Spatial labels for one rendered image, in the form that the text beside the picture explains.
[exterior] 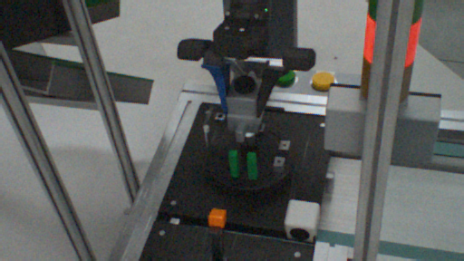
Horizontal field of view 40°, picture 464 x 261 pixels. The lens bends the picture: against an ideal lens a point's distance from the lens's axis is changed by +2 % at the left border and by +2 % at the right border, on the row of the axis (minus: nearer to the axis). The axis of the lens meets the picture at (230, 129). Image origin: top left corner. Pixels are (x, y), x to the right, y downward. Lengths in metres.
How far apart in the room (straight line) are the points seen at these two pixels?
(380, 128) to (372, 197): 0.12
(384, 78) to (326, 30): 0.81
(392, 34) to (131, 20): 1.01
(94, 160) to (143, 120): 0.13
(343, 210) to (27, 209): 0.55
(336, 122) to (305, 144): 0.32
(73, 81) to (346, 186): 0.46
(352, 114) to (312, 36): 0.73
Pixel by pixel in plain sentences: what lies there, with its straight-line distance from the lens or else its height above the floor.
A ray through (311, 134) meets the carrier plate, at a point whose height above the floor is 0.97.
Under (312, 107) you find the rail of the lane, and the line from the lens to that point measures 1.11.
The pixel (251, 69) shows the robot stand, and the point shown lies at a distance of 1.29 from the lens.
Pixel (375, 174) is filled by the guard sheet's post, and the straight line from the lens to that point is 0.74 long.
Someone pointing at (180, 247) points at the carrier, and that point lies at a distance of 0.92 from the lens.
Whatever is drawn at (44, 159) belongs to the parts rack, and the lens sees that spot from 0.79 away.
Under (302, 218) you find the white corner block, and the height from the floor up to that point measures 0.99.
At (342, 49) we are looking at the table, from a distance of 1.39.
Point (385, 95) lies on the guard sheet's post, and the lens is 0.65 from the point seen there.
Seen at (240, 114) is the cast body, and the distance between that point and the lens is 0.89.
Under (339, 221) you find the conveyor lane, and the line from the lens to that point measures 1.00.
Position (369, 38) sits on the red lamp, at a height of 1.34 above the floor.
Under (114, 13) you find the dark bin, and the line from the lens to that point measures 0.96.
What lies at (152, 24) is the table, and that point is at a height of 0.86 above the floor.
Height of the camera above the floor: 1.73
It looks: 46 degrees down
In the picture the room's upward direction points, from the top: 7 degrees counter-clockwise
